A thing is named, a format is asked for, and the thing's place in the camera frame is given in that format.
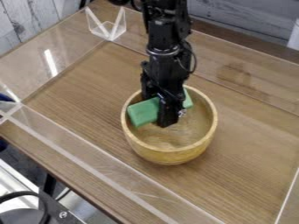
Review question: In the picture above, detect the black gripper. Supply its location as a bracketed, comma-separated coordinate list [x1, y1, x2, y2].
[140, 46, 198, 128]

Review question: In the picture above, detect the green rectangular block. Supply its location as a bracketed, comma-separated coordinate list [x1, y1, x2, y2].
[126, 89, 194, 128]

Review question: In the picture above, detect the brown wooden bowl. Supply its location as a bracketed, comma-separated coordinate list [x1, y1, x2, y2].
[120, 86, 219, 165]

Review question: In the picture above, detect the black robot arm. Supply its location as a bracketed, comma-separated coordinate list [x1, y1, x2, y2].
[108, 0, 198, 128]

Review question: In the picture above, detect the clear acrylic front barrier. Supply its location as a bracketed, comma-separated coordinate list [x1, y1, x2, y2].
[0, 84, 227, 224]

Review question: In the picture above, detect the black table leg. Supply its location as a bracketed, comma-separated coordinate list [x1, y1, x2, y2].
[43, 174, 58, 196]

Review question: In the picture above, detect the clear acrylic corner bracket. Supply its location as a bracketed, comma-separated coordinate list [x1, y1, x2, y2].
[86, 7, 127, 42]

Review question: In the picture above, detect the black metal base plate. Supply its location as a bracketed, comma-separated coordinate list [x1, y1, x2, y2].
[0, 198, 88, 224]

